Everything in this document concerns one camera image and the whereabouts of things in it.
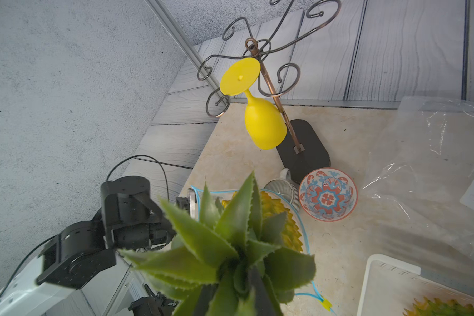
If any grey ribbed ceramic cup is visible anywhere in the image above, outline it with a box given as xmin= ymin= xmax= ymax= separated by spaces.
xmin=264 ymin=168 xmax=301 ymax=211

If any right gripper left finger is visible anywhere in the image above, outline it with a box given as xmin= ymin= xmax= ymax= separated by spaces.
xmin=193 ymin=284 xmax=217 ymax=316

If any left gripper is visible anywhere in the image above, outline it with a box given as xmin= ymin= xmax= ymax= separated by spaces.
xmin=148 ymin=195 xmax=199 ymax=251

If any pineapple from bag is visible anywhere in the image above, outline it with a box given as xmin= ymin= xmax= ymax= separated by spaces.
xmin=403 ymin=297 xmax=474 ymax=316

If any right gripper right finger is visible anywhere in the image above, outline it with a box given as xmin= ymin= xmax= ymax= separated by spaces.
xmin=248 ymin=267 xmax=276 ymax=316

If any yellow plastic wine glass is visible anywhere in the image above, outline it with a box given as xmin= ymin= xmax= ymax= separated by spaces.
xmin=220 ymin=58 xmax=287 ymax=150

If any red blue patterned bowl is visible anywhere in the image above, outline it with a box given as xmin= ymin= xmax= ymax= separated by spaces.
xmin=298 ymin=167 xmax=358 ymax=223

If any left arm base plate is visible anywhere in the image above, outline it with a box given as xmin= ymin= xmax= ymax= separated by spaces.
xmin=128 ymin=284 xmax=179 ymax=316

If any zip-top bag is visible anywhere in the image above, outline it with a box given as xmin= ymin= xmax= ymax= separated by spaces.
xmin=361 ymin=96 xmax=474 ymax=261
xmin=188 ymin=186 xmax=336 ymax=315

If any copper wire glass stand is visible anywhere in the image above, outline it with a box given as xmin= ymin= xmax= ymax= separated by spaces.
xmin=196 ymin=0 xmax=342 ymax=184

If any white perforated plastic basket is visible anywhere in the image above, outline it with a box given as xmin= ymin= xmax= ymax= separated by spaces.
xmin=357 ymin=254 xmax=474 ymax=315

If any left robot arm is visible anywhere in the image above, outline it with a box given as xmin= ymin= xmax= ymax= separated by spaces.
xmin=0 ymin=176 xmax=176 ymax=315

